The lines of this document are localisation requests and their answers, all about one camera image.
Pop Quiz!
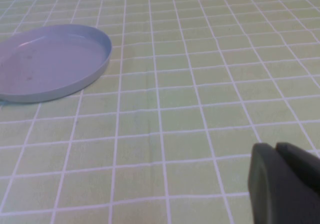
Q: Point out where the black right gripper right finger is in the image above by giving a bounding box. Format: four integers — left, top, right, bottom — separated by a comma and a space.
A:
275, 141, 320, 184

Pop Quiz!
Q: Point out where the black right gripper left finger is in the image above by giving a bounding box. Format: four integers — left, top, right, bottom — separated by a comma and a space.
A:
247, 142, 320, 224

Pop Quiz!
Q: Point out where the blue-grey round plate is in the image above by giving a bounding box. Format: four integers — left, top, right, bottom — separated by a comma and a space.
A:
0, 24, 113, 103

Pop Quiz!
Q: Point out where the green checkered tablecloth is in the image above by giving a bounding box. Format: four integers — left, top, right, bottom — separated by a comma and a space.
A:
0, 0, 320, 224

